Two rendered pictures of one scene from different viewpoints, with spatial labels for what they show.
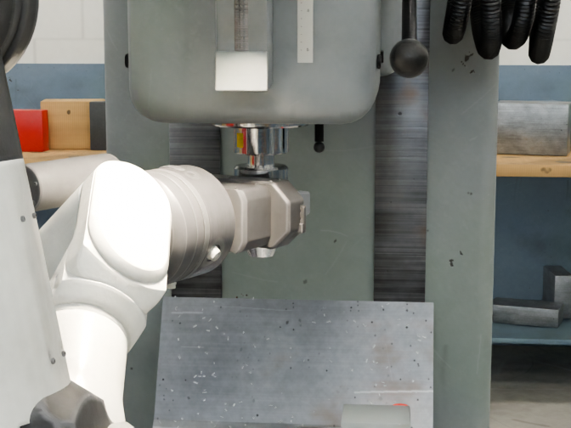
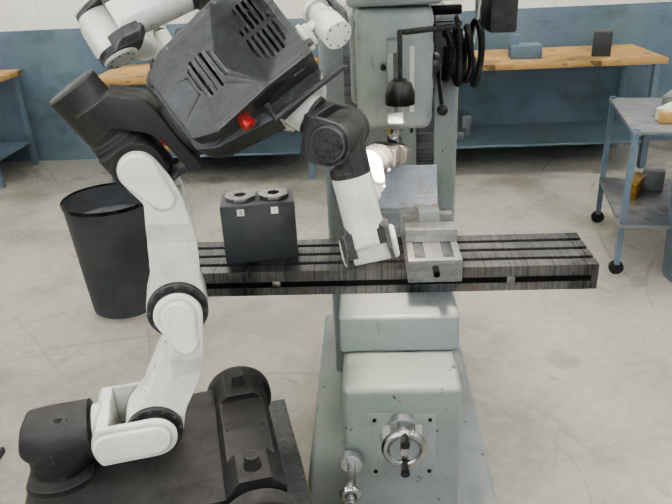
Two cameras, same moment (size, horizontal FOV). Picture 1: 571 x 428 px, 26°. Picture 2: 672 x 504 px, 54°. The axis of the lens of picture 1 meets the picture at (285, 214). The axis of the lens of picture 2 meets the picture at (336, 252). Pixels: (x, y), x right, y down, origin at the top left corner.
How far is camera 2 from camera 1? 89 cm
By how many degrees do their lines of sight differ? 16
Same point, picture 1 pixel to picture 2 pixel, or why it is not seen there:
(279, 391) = (386, 197)
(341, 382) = (406, 193)
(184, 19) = (376, 100)
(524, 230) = not seen: hidden behind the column
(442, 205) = (439, 131)
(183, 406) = not seen: hidden behind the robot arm
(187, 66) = (377, 114)
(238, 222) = (393, 159)
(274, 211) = (401, 153)
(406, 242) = (427, 144)
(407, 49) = (442, 108)
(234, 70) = (393, 118)
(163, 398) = not seen: hidden behind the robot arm
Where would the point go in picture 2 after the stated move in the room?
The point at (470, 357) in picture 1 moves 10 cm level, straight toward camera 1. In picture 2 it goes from (448, 181) to (450, 191)
